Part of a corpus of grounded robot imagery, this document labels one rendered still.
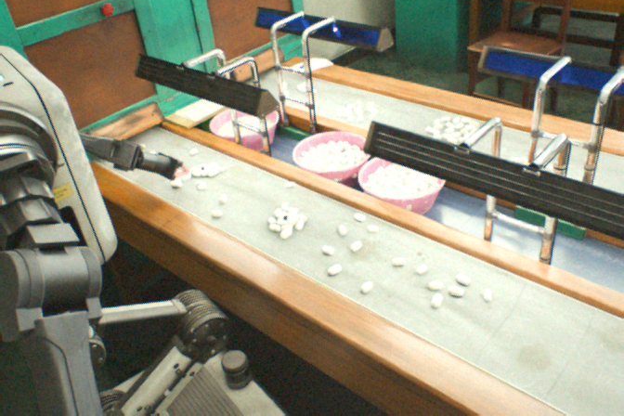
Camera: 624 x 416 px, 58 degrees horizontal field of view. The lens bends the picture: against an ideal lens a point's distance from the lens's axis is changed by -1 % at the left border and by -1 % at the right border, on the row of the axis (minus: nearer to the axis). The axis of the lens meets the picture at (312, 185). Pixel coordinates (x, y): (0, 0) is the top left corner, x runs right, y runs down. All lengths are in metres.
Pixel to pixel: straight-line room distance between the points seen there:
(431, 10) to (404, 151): 3.15
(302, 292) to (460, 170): 0.48
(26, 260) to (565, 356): 1.04
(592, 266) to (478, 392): 0.59
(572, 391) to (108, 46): 1.77
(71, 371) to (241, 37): 2.02
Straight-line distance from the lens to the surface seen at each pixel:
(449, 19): 4.32
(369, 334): 1.28
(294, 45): 2.77
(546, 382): 1.27
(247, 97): 1.60
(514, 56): 1.73
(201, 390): 1.62
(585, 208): 1.14
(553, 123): 2.10
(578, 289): 1.44
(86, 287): 0.72
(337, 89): 2.42
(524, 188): 1.17
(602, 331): 1.39
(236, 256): 1.52
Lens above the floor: 1.73
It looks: 33 degrees down
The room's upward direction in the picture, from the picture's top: 7 degrees counter-clockwise
